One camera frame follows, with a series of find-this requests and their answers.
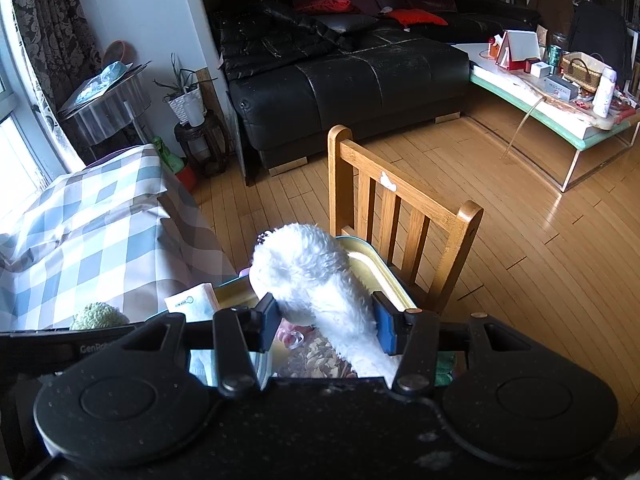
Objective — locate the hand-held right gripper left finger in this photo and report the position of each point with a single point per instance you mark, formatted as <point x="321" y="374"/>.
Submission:
<point x="269" y="322"/>

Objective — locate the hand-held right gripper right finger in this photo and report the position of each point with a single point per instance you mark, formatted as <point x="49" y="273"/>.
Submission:
<point x="389" y="325"/>

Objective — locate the teal and gold tin tray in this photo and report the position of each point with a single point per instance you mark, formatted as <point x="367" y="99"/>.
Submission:
<point x="367" y="270"/>

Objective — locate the green and white plush toy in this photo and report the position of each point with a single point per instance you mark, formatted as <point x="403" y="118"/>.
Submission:
<point x="310" y="270"/>

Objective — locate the small white tissue pack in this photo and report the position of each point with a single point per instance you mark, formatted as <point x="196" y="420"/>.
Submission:
<point x="192" y="302"/>

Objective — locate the pink plush item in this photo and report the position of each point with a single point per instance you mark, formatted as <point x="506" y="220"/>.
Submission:
<point x="292" y="337"/>

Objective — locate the green crochet ball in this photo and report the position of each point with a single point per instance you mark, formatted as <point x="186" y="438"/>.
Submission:
<point x="97" y="316"/>

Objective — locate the checked tablecloth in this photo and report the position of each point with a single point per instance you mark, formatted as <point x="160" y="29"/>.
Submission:
<point x="100" y="220"/>

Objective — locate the wooden chair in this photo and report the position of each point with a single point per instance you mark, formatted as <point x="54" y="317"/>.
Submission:
<point x="350" y="170"/>

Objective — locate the grey leaning panel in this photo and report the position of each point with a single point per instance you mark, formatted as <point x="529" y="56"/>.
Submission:
<point x="236" y="150"/>

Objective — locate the green bottle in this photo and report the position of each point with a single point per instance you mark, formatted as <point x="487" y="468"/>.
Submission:
<point x="167" y="157"/>

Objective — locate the dark wooden plant stand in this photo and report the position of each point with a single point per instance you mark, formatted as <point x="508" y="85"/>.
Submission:
<point x="200" y="140"/>

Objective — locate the window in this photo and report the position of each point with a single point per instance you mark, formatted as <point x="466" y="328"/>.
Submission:
<point x="15" y="150"/>

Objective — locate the potted plant in white pot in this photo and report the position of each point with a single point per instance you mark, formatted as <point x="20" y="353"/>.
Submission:
<point x="187" y="105"/>

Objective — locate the black leather sofa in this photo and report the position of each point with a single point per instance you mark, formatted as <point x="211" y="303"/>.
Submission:
<point x="350" y="90"/>

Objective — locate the round metal side table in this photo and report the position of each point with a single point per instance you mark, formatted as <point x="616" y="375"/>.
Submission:
<point x="110" y="110"/>

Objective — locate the glass coffee table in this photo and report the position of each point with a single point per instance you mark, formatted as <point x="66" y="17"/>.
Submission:
<point x="550" y="120"/>

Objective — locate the pile of magazines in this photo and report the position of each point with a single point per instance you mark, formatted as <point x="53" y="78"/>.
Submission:
<point x="100" y="85"/>

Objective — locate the black jacket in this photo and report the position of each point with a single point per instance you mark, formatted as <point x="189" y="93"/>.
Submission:
<point x="270" y="40"/>

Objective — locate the white and grey box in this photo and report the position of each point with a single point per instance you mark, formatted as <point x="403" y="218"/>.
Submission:
<point x="560" y="87"/>

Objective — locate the small white box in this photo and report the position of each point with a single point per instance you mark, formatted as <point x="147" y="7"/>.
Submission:
<point x="539" y="67"/>

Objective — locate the black cushion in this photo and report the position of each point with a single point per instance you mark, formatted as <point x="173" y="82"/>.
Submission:
<point x="345" y="22"/>

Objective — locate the red cushion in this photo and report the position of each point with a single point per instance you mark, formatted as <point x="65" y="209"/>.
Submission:
<point x="415" y="17"/>
<point x="330" y="6"/>

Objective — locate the white and red house stand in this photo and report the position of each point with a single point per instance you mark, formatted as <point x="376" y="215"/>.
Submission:
<point x="520" y="45"/>

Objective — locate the brown round basket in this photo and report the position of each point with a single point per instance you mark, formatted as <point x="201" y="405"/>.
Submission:
<point x="120" y="50"/>

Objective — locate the white bottle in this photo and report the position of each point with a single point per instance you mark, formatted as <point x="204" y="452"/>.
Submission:
<point x="604" y="95"/>

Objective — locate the wicker basket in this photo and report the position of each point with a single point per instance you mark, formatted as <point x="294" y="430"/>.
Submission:
<point x="580" y="72"/>

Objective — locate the green can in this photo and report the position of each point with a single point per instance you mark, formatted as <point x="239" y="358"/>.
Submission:
<point x="556" y="55"/>

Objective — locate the patterned curtain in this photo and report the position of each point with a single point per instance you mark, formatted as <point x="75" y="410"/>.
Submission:
<point x="45" y="20"/>

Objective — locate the brown paper bag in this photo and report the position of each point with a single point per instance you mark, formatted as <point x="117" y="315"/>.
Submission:
<point x="552" y="10"/>

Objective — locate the black chair back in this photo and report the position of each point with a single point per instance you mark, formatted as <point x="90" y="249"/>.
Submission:
<point x="600" y="30"/>

